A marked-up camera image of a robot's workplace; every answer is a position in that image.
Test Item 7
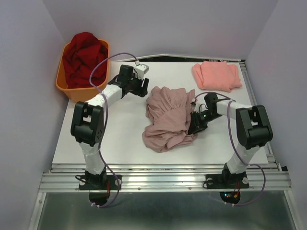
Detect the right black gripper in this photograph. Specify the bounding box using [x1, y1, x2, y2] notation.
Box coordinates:
[187, 109, 222, 135]

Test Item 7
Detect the dusty pink skirt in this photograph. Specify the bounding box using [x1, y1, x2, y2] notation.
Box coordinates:
[142, 86, 197, 153]

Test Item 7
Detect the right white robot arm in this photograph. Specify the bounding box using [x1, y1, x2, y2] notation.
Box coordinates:
[188, 92, 273, 189]

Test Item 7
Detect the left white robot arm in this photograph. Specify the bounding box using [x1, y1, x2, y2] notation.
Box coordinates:
[71, 63, 149, 190]

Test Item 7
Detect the folded salmon pink skirt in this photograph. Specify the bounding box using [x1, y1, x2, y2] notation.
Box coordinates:
[191, 61, 242, 92]

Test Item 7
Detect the orange plastic bin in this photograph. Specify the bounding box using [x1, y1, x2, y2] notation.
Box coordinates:
[55, 39, 111, 103]

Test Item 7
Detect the red skirt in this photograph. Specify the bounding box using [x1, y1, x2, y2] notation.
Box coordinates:
[62, 32, 108, 89]

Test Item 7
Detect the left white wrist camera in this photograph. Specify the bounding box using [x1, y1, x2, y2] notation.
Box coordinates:
[134, 64, 149, 80]

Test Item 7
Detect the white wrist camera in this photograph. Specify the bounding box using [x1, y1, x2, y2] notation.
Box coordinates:
[134, 64, 149, 80]
[190, 98, 201, 113]

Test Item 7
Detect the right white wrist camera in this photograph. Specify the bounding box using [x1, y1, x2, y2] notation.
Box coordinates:
[190, 98, 201, 113]

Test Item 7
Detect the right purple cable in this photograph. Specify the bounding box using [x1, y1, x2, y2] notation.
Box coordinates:
[194, 92, 266, 207]

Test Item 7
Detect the purple cable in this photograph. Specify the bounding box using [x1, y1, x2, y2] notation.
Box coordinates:
[89, 52, 139, 209]
[194, 92, 266, 207]

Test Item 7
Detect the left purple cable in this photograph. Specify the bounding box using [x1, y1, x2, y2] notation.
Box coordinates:
[89, 52, 139, 209]

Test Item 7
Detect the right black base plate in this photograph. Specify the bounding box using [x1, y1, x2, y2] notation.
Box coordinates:
[202, 173, 249, 190]

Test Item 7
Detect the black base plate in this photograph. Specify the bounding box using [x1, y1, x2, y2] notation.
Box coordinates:
[77, 174, 122, 191]
[202, 173, 249, 190]

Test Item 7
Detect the aluminium frame rail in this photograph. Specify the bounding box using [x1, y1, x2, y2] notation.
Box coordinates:
[39, 154, 292, 193]

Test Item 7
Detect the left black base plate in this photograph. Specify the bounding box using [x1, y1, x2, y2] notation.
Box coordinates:
[77, 174, 122, 191]

